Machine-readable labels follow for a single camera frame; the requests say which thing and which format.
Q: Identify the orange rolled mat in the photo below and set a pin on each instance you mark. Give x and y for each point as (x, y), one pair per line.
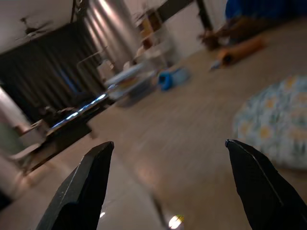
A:
(242, 50)

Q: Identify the wooden shelf unit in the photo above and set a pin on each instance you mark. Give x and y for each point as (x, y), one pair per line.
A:
(151, 31)

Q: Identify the blue plastic item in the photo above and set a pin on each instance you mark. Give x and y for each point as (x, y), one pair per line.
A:
(168, 79)

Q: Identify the dark curtain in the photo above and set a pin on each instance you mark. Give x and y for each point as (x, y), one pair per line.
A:
(36, 72)

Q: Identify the black glossy low table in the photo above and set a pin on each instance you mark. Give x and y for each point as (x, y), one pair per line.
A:
(69, 129)

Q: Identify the dark ceiling fan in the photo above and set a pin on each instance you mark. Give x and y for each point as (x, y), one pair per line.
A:
(32, 30)

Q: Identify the cluttered white table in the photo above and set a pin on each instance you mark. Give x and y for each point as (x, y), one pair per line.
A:
(129, 79)

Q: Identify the floral bean bag cushion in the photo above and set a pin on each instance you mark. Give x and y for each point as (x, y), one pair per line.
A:
(275, 119)

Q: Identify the silver metal column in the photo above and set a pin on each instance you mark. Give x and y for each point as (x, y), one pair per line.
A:
(108, 31)

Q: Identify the blue cloth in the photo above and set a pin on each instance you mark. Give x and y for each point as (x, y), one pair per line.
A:
(263, 8)

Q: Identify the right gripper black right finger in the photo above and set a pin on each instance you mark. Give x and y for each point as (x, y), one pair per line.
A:
(261, 196)

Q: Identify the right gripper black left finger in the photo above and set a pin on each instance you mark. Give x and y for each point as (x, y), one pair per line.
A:
(81, 191)

